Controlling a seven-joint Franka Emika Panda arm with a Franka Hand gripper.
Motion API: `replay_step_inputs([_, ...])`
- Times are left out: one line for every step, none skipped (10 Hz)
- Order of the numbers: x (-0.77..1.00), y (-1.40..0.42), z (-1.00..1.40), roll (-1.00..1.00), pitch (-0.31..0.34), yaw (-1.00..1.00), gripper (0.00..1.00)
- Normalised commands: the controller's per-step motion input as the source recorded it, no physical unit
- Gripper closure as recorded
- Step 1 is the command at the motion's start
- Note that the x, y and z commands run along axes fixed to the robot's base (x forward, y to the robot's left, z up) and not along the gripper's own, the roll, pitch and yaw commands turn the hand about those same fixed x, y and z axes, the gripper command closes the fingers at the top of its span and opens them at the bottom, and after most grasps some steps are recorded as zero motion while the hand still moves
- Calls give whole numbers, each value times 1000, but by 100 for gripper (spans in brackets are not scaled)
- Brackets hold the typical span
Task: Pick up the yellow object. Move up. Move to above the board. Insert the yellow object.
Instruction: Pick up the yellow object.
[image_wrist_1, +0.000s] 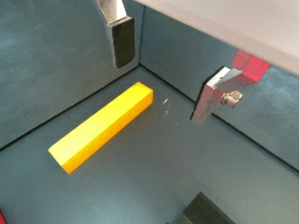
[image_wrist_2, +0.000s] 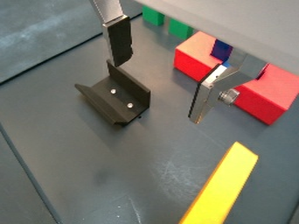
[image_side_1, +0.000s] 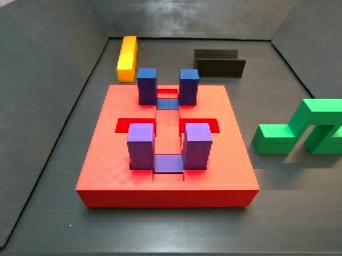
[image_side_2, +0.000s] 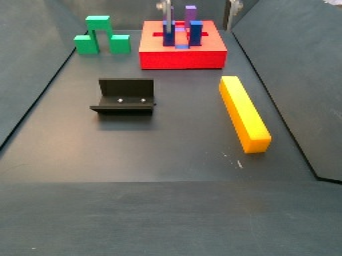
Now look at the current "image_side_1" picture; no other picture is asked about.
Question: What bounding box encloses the yellow rectangular block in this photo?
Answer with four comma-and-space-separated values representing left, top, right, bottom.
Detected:
116, 36, 138, 82

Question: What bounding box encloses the red slotted board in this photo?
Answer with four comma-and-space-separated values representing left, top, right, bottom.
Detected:
76, 85, 259, 208

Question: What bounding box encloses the purple U-shaped block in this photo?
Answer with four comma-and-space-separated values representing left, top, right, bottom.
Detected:
127, 123, 213, 174

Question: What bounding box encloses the blue U-shaped block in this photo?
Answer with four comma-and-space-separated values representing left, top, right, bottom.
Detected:
138, 68, 199, 110

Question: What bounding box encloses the black angled holder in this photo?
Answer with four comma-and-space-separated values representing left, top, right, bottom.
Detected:
194, 49, 246, 78

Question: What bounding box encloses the green arch-shaped block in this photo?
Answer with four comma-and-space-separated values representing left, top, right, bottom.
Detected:
250, 98, 342, 156

